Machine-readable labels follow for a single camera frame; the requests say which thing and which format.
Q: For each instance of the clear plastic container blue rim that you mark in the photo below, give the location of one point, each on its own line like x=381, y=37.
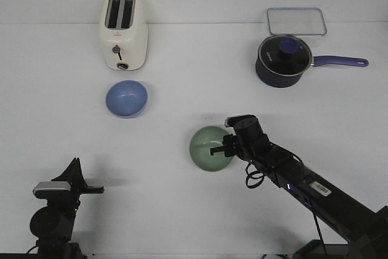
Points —
x=306, y=23

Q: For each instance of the green bowl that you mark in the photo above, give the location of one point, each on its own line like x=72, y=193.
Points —
x=202, y=141

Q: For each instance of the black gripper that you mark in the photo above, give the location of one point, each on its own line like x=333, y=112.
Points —
x=248, y=142
x=71, y=184

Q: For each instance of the blue bowl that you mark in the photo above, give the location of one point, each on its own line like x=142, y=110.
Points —
x=126, y=99

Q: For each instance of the glass pot lid blue knob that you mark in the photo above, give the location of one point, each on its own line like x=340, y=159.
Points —
x=285, y=55

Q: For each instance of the white toaster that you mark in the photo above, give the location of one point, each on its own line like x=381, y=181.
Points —
x=123, y=34

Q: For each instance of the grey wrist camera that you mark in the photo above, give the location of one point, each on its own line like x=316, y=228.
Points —
x=47, y=189

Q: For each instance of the blue saucepan with handle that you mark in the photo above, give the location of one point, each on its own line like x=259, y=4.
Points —
x=277, y=81

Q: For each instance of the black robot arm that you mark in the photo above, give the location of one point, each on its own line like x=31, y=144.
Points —
x=53, y=224
x=364, y=230

